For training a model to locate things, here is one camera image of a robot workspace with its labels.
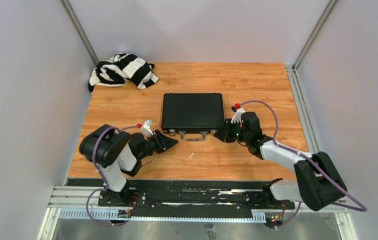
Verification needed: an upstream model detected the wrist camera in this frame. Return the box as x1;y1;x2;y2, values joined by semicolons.
140;119;153;138
231;106;246;124

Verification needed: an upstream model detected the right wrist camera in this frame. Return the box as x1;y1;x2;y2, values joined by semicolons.
231;106;246;124

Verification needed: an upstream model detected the black white striped cloth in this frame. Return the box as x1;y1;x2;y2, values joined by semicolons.
88;53;159;93

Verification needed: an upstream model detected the black poker set case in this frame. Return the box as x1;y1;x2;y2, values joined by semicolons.
161;92;225;135

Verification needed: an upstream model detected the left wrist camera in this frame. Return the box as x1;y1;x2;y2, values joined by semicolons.
140;119;153;138

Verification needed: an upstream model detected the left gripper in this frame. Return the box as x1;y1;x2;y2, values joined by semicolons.
138;129;179;160

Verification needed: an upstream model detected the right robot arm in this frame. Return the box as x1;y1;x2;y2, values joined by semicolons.
214;112;348;211

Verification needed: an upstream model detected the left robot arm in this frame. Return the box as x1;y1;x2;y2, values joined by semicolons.
79;120;179;207

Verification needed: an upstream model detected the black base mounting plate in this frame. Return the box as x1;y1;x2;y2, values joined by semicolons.
98;179;296;219

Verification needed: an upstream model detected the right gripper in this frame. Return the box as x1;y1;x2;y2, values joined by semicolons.
214;118;250;144

